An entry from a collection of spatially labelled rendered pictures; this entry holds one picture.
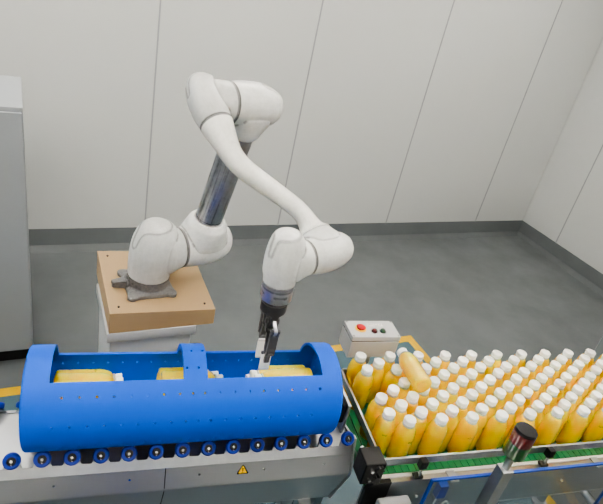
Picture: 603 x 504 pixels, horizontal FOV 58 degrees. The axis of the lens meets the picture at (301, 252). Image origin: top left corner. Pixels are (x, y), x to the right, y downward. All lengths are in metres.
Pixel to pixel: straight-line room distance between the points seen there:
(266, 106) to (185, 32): 2.35
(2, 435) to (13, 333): 1.53
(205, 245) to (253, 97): 0.60
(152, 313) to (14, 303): 1.32
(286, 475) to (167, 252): 0.85
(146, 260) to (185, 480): 0.74
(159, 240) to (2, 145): 1.08
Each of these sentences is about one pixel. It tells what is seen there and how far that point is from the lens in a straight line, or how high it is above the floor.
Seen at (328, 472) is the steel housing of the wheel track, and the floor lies 0.85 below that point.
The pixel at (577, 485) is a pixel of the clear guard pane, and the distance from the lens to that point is 2.35.
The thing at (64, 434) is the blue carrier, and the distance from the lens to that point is 1.61.
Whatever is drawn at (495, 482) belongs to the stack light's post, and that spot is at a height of 1.05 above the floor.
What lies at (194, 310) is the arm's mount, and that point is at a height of 1.07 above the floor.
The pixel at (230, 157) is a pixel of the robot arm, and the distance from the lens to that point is 1.58.
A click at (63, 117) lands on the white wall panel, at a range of 4.10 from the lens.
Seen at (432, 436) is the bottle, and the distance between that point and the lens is 1.93.
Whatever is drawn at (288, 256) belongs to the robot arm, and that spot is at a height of 1.61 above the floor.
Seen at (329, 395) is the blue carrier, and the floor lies 1.17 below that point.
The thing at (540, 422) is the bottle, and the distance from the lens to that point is 2.20.
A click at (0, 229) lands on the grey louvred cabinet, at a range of 2.99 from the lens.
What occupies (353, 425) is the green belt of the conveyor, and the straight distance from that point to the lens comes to 2.02.
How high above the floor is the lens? 2.30
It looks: 28 degrees down
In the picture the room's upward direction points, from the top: 13 degrees clockwise
